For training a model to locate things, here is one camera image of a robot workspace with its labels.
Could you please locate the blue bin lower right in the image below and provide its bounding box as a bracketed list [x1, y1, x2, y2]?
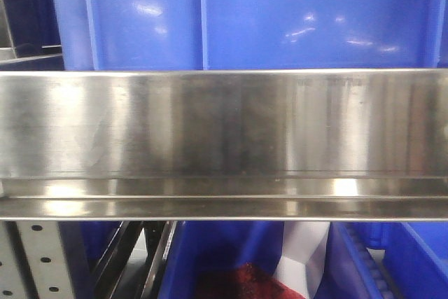
[316, 222, 447, 298]

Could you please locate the red cloth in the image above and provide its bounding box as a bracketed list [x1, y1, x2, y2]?
[192, 263, 304, 299]

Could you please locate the stainless steel shelf rail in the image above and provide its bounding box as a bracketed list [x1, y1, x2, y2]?
[1, 69, 447, 221]

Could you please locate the perforated grey shelf upright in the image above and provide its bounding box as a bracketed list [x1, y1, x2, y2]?
[1, 221, 76, 298]

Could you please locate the blue bin with red cloth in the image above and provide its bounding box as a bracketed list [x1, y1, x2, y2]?
[157, 221, 309, 299]

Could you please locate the dark blue bin upper left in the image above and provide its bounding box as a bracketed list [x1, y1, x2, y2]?
[1, 0, 62, 61]

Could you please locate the large blue plastic bin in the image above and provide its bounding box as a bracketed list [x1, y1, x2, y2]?
[55, 0, 447, 71]

